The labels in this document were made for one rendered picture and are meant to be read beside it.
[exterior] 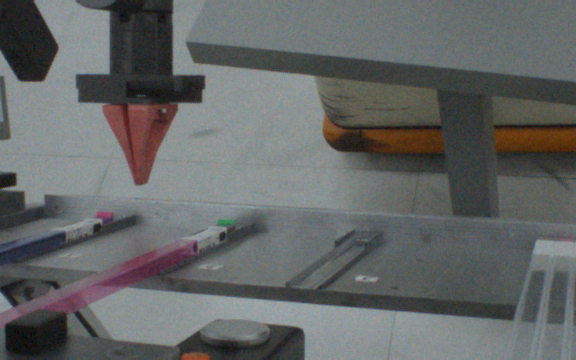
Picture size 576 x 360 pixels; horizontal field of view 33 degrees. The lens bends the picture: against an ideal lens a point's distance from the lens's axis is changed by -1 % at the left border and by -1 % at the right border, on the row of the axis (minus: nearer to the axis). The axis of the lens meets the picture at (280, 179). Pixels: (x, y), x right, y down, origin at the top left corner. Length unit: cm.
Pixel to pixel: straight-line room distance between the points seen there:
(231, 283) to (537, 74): 52
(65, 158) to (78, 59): 27
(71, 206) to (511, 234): 39
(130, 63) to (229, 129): 103
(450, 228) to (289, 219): 13
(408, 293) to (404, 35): 54
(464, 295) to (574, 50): 51
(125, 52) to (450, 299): 39
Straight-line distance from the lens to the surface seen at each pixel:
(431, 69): 108
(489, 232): 78
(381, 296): 61
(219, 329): 33
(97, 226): 82
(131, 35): 86
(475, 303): 60
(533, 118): 161
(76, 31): 222
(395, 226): 79
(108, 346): 28
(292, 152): 181
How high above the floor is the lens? 138
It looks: 51 degrees down
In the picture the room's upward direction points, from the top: 20 degrees counter-clockwise
